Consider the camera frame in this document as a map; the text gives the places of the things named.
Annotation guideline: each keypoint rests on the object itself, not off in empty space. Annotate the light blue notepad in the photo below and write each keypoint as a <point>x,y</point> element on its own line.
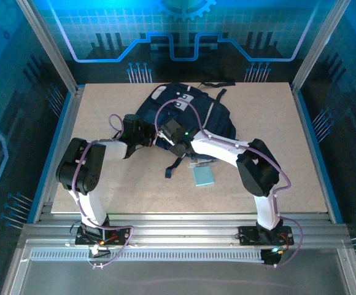
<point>203,176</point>

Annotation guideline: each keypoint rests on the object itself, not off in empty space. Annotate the navy blue backpack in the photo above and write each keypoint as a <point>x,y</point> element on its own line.
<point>218,123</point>

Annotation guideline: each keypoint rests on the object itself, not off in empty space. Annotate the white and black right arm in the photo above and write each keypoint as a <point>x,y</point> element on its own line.
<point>221,150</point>

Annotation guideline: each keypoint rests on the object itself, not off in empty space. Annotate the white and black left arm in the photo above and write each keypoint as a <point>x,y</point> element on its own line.
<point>89,206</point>

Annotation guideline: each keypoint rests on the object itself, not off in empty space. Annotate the small white connector block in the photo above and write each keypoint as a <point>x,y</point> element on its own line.
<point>94,250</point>

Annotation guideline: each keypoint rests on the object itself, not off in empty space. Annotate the steel front panel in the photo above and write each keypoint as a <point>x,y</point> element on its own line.
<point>181,276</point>

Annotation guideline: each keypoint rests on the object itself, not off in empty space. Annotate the black controller box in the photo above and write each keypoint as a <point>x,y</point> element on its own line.
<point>270,258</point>

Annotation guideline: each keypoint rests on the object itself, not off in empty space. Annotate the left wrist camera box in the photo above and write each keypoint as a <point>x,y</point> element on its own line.
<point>132,121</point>

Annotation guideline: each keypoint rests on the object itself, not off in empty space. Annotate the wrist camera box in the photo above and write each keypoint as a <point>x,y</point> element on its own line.
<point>132,121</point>
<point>172,127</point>

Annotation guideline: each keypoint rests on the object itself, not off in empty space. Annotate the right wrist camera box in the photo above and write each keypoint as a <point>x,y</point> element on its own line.
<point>172,127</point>

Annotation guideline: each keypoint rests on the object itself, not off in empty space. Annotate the aluminium side rail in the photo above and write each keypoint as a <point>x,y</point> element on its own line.
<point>73,107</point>

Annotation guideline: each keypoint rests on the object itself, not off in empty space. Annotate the aluminium front rail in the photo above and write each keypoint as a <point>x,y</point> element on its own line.
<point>181,230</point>

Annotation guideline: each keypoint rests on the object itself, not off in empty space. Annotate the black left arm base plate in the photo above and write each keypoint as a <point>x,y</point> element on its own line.
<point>119,231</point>

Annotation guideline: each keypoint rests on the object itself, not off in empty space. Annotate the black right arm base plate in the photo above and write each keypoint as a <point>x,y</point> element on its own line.
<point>245,236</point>

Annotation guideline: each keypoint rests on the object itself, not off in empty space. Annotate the aluminium left frame post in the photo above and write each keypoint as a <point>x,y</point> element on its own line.
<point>50,46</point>

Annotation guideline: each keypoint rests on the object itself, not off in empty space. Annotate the aluminium frame post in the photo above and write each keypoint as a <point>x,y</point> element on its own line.
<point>50,46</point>
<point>319,46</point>

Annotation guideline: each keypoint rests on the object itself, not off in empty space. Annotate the aluminium right frame post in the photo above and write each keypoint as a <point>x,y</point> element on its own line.
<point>319,46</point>

